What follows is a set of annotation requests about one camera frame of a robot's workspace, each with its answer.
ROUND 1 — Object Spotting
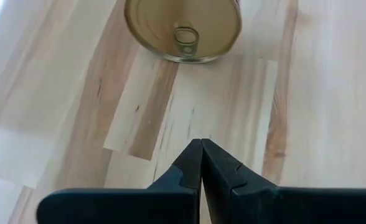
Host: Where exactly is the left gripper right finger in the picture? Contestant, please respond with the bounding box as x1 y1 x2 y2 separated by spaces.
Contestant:
201 138 366 224

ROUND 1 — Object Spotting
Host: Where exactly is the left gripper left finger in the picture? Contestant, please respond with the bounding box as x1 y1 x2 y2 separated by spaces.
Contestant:
36 138 203 224

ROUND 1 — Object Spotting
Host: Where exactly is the gold lid seafood can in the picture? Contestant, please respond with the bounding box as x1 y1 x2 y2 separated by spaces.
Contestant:
123 0 243 65

